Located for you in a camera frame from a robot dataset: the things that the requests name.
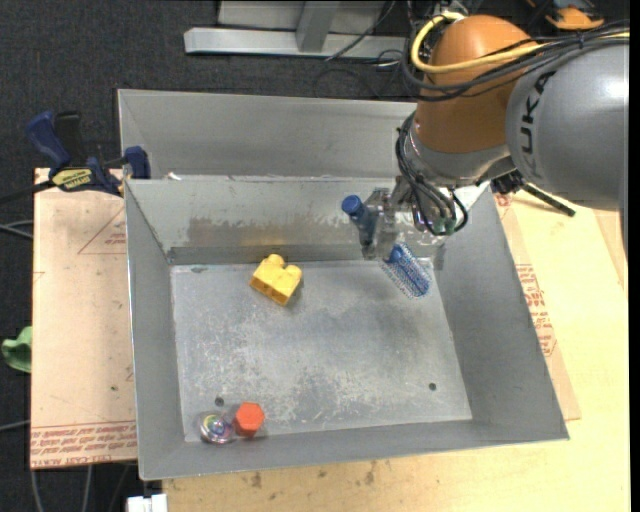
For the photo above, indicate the yellow toy building brick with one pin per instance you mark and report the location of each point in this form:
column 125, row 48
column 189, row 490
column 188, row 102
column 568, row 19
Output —
column 276, row 280

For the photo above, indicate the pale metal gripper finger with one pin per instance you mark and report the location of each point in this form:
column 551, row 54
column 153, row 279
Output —
column 370, row 246
column 390, row 238

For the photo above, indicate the grey metal bin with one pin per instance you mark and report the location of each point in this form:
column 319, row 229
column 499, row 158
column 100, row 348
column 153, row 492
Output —
column 320, row 345

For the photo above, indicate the brown cardboard board, red print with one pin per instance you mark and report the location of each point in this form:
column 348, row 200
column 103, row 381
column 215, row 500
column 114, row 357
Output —
column 80, row 310

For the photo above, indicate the clear round glass thing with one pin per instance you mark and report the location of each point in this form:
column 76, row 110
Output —
column 216, row 427

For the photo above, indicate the orange hexagonal block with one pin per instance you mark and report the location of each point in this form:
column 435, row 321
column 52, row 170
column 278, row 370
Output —
column 249, row 419

